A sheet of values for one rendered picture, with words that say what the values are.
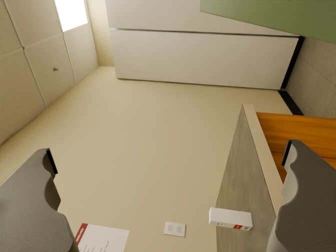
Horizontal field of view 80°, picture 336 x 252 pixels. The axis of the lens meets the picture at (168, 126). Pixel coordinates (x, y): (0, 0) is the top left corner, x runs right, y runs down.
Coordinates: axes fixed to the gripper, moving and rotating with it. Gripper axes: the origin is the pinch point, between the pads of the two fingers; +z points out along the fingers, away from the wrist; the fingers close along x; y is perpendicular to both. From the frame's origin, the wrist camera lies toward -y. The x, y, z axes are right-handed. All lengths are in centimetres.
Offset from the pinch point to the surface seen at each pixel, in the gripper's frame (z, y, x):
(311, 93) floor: 173, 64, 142
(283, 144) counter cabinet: 41, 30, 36
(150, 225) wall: 62, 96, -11
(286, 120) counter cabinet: 54, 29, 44
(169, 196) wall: 80, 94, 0
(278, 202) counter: 19.1, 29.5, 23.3
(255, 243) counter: 19, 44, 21
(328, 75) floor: 159, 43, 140
